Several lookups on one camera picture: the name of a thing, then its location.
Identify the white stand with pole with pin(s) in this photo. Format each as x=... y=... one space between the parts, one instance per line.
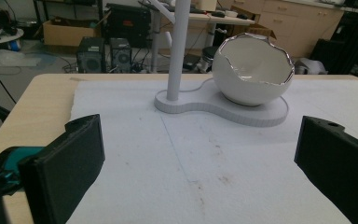
x=199 y=102

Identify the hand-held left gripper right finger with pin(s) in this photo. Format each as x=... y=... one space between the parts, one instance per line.
x=338 y=155

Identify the wooden cabinet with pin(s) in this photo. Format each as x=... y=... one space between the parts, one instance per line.
x=298 y=25

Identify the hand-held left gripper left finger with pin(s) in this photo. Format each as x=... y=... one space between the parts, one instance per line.
x=65 y=165

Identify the round white table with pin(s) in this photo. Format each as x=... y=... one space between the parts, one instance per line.
x=0 y=37

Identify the black computer tower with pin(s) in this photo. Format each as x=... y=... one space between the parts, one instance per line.
x=90 y=55
x=120 y=54

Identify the black equipment case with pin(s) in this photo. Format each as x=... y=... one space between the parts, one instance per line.
x=128 y=24

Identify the white foam mat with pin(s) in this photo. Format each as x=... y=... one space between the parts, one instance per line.
x=217 y=161

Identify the open cardboard box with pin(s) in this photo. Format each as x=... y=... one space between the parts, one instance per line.
x=254 y=28

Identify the white eggshell-shaped bowl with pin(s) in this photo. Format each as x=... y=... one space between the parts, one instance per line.
x=248 y=79

